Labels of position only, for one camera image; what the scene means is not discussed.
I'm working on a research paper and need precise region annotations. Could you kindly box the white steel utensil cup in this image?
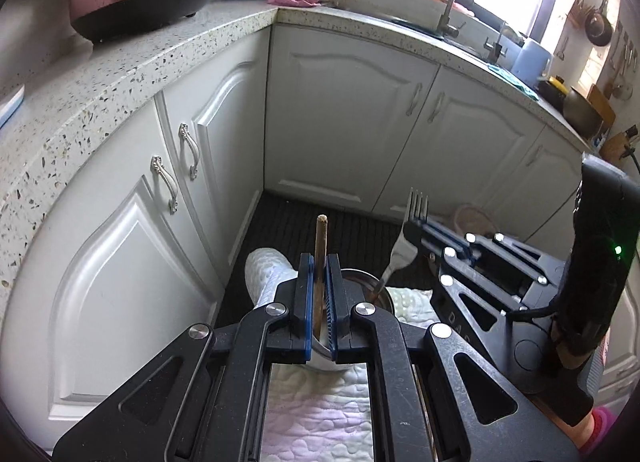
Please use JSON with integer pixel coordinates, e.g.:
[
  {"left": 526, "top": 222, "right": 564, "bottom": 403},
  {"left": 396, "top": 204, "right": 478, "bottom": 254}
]
[{"left": 311, "top": 256, "right": 395, "bottom": 370}]

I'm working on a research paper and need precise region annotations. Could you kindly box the silver metal fork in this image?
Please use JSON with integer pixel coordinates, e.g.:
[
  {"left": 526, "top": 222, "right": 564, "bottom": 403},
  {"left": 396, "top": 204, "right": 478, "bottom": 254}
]
[{"left": 370, "top": 188, "right": 428, "bottom": 304}]

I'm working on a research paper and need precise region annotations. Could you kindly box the brown wooden chopstick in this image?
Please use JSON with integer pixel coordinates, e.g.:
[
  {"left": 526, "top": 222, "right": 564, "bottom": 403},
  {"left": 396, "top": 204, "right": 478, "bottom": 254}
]
[{"left": 312, "top": 214, "right": 329, "bottom": 343}]

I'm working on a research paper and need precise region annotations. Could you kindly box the beige waste basket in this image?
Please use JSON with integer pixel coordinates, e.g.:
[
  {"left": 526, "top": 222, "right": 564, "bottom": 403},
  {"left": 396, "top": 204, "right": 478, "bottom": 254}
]
[{"left": 451, "top": 204, "right": 499, "bottom": 237}]

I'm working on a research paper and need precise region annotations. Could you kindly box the quilted patchwork cloth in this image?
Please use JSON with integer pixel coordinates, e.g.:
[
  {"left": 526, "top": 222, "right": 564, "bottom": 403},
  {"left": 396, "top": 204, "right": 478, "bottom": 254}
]
[{"left": 244, "top": 247, "right": 438, "bottom": 461}]

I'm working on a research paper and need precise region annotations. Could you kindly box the light blue kettle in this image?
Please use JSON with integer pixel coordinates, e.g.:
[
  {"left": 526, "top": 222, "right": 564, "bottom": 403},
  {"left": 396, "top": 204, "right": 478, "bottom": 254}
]
[{"left": 511, "top": 38, "right": 552, "bottom": 88}]

